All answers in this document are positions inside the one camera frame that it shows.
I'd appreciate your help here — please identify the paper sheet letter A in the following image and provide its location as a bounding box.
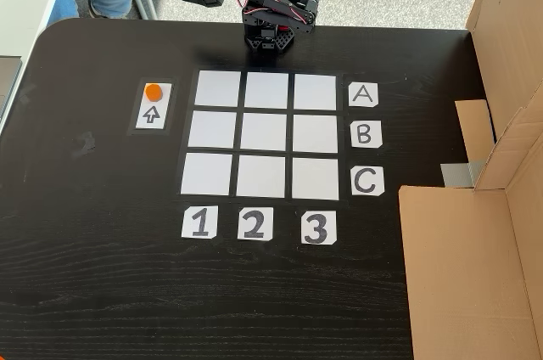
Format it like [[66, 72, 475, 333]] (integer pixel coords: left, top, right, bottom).
[[348, 82, 379, 109]]

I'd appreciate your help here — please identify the white arrow paper sheet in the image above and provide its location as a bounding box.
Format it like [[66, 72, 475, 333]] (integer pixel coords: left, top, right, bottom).
[[127, 76, 176, 137]]

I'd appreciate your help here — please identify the white nine-square grid sheet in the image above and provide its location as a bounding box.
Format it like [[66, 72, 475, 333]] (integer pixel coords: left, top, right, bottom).
[[177, 69, 344, 202]]

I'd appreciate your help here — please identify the brown cardboard panel, small flap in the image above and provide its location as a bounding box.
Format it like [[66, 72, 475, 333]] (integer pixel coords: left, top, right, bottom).
[[454, 0, 543, 166]]

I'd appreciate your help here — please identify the brown cardboard panel, large flap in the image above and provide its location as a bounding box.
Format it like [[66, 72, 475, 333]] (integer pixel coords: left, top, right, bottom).
[[398, 79, 543, 360]]

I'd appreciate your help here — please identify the paper sheet number 3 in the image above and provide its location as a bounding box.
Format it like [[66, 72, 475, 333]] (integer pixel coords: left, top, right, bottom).
[[300, 210, 339, 245]]

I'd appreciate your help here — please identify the round orange token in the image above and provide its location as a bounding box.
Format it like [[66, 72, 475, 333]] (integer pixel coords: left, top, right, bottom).
[[143, 83, 164, 103]]

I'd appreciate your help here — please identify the paper sheet letter B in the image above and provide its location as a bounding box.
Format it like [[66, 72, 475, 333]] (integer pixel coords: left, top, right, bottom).
[[350, 121, 384, 149]]

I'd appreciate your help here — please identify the paper sheet number 1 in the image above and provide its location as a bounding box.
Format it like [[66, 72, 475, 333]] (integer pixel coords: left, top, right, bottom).
[[181, 205, 219, 240]]

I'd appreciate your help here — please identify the paper sheet number 2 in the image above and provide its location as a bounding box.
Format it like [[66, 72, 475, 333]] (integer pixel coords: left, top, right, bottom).
[[237, 206, 275, 242]]

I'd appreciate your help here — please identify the paper sheet letter C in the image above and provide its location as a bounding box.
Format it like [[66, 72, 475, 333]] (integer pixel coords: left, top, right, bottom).
[[350, 166, 385, 197]]

